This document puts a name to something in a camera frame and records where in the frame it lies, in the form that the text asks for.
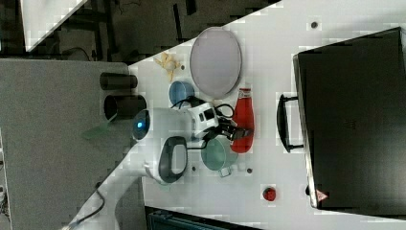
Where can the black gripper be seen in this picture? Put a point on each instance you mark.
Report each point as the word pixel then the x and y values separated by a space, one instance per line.
pixel 228 129

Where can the red felt ketchup bottle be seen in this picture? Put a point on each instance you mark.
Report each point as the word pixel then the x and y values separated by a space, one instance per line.
pixel 244 117

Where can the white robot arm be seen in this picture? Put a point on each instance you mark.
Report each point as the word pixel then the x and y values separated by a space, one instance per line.
pixel 162 136

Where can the green mug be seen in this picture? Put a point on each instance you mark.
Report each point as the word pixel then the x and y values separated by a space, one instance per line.
pixel 219 157

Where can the red strawberry toy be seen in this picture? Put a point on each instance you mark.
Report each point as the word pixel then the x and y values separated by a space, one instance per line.
pixel 269 194

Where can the blue bowl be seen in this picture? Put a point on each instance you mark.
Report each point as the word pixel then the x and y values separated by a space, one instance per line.
pixel 180 90

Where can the grey oval plate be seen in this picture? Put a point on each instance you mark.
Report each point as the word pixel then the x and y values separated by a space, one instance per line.
pixel 215 62

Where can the yellow plush toy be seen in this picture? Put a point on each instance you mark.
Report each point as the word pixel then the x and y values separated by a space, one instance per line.
pixel 169 64

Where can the lower black cylinder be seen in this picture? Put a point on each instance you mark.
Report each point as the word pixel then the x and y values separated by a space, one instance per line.
pixel 123 107

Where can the black cylinder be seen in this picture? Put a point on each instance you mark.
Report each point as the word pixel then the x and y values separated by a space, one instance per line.
pixel 114 81
pixel 123 107

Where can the black toaster oven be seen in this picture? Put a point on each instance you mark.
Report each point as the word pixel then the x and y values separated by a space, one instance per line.
pixel 351 98

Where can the upper black cylinder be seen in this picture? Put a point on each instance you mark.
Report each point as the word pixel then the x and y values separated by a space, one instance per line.
pixel 114 81

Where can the black oven handle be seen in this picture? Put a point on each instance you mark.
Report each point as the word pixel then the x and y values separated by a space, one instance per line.
pixel 282 123

